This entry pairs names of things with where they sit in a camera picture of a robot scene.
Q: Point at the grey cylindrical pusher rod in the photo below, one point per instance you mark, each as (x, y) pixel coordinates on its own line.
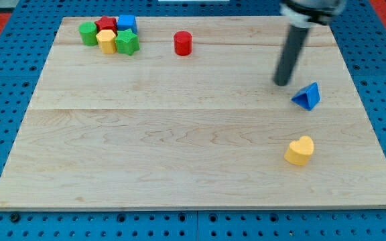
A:
(291, 51)

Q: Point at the yellow heart block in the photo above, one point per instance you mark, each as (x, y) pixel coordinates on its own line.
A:
(300, 152)

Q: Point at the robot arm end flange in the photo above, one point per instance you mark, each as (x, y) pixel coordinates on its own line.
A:
(306, 13)

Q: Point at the blue triangle block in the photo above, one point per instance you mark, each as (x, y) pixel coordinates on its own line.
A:
(307, 97)

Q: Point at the light wooden board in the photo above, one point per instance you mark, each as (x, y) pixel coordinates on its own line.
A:
(207, 131)

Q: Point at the red cylinder block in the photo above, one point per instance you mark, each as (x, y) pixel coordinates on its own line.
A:
(183, 43)

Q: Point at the green star block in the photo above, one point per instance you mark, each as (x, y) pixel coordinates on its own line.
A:
(127, 42)

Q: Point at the blue cube block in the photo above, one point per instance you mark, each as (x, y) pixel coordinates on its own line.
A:
(126, 22)

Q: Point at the red star block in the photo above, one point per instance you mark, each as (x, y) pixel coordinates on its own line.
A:
(106, 23)

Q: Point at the yellow hexagon block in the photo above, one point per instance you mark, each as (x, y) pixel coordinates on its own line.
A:
(106, 41)

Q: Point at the green cylinder block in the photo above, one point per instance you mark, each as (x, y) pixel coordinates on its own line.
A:
(88, 32)

